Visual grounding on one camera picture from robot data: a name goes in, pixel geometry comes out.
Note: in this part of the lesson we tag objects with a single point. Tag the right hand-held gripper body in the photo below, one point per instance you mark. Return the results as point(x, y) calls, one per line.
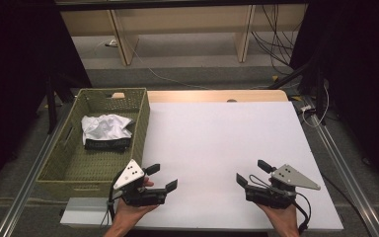
point(289, 177)

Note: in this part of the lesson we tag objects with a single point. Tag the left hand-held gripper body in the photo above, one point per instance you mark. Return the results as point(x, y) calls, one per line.
point(129, 174)

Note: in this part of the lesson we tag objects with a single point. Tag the green woven basket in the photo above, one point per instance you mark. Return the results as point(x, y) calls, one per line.
point(95, 168)

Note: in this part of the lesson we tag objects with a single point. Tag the white t-shirt with black collar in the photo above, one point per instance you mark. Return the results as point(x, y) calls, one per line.
point(105, 128)

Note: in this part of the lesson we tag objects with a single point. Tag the person's right hand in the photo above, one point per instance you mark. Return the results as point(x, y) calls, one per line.
point(283, 217)

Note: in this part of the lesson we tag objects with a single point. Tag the person's left hand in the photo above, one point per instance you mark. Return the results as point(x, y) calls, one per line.
point(130, 215)

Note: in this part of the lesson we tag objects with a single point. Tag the dark round table grommet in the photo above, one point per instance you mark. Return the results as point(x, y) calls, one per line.
point(232, 100)

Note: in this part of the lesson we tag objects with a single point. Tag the black metal stand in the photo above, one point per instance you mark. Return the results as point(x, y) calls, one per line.
point(51, 108)
point(320, 98)

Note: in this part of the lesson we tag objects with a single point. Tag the small white plug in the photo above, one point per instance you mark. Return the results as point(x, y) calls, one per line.
point(112, 42)

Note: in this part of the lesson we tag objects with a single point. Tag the black curtain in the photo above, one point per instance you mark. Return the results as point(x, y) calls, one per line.
point(13, 65)
point(365, 65)

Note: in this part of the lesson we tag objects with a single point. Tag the light wooden shelf unit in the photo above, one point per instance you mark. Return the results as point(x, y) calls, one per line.
point(184, 19)

